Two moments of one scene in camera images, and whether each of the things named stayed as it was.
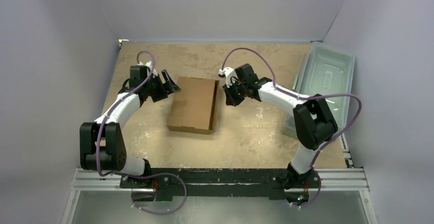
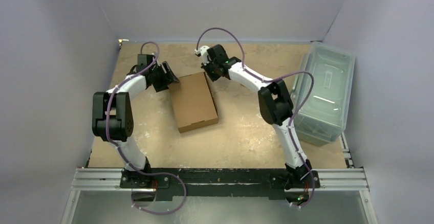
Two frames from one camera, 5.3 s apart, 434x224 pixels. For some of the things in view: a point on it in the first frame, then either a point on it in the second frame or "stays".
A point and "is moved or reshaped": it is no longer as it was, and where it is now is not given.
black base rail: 219,182 stays
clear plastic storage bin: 328,71 stays
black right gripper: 232,93 to 210,68
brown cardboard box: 193,109 is moved or reshaped
